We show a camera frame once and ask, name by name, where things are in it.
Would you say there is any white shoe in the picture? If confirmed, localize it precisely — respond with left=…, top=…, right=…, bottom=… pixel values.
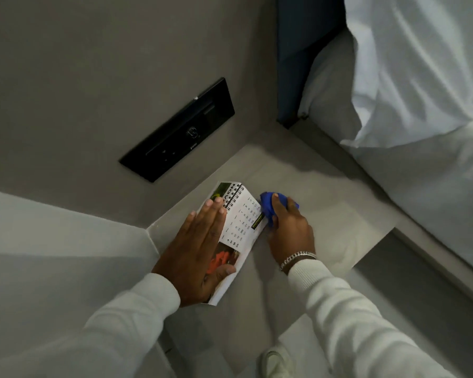
left=260, top=344, right=297, bottom=378

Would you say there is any person's right hand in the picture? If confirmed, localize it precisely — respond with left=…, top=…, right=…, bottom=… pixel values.
left=267, top=193, right=316, bottom=265

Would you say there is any person's right forearm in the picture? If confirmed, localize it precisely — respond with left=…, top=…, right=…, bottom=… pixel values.
left=287, top=258, right=460, bottom=378

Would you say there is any silver chain bracelet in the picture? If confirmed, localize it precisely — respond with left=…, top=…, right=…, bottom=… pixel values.
left=279, top=251, right=318, bottom=272

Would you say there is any person's left hand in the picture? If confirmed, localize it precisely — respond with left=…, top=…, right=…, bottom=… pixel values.
left=152, top=197, right=237, bottom=308

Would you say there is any dark blue headboard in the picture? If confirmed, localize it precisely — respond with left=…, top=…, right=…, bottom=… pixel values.
left=276, top=0, right=346, bottom=129

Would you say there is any person's left forearm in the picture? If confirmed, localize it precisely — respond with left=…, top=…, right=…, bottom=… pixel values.
left=0, top=273, right=181, bottom=378

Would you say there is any black wall socket panel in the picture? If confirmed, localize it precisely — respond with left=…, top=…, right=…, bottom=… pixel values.
left=119, top=77, right=236, bottom=183

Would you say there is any white bed sheet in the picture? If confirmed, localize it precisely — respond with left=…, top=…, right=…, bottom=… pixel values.
left=340, top=110, right=473, bottom=281

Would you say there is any white pillow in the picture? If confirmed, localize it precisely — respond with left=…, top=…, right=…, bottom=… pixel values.
left=297, top=0, right=473, bottom=151

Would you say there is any blue cleaning cloth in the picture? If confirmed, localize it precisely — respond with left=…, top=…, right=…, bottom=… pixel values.
left=259, top=191, right=300, bottom=229

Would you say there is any white spiral desk calendar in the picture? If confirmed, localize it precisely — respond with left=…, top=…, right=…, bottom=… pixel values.
left=196, top=181, right=269, bottom=307

